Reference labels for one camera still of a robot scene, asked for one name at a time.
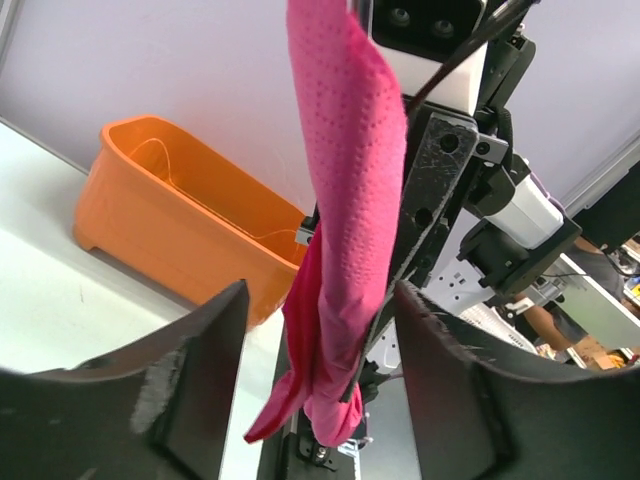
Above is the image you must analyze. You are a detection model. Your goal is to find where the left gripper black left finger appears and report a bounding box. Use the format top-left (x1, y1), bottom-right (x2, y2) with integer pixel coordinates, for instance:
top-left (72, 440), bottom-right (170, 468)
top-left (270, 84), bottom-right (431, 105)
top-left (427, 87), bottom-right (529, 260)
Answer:
top-left (1, 281), bottom-right (249, 479)

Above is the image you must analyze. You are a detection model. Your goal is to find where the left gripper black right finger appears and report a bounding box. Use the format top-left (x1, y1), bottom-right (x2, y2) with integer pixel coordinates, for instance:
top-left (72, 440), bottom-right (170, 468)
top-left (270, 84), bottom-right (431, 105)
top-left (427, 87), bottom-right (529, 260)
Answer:
top-left (394, 281), bottom-right (639, 479)

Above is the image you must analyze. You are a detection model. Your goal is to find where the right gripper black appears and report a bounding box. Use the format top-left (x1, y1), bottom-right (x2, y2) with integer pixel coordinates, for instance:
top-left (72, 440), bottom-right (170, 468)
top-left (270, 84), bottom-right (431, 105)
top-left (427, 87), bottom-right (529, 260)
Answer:
top-left (294, 24), bottom-right (539, 404)

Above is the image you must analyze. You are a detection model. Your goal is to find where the pink paper napkin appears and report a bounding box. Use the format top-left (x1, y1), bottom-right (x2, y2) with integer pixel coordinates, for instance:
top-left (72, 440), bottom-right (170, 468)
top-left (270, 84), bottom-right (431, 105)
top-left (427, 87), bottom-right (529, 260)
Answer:
top-left (245, 1), bottom-right (407, 447)

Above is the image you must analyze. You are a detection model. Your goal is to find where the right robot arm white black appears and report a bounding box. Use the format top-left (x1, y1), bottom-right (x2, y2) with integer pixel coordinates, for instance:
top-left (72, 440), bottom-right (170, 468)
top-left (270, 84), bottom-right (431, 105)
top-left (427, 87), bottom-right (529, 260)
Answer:
top-left (389, 29), bottom-right (579, 295)

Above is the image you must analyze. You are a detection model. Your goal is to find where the person in background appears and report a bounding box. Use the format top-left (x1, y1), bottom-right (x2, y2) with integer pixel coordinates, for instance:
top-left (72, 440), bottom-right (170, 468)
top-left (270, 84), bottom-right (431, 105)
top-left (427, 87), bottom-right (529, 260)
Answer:
top-left (514, 236), bottom-right (625, 352)

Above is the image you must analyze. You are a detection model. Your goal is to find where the orange plastic basin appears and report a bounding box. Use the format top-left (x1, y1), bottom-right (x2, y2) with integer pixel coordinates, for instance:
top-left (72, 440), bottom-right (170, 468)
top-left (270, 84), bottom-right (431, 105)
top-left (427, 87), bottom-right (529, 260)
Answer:
top-left (73, 115), bottom-right (306, 328)

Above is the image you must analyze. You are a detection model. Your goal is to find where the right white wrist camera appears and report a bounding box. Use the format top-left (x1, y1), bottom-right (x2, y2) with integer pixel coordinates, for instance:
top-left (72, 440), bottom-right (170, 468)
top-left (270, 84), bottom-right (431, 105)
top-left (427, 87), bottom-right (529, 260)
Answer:
top-left (347, 0), bottom-right (487, 116)

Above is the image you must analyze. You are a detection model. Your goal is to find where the right aluminium corner post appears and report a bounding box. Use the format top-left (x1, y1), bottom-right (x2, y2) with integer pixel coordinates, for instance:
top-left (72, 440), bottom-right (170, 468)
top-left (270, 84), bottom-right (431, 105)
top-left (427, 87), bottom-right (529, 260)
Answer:
top-left (562, 133), bottom-right (639, 216)

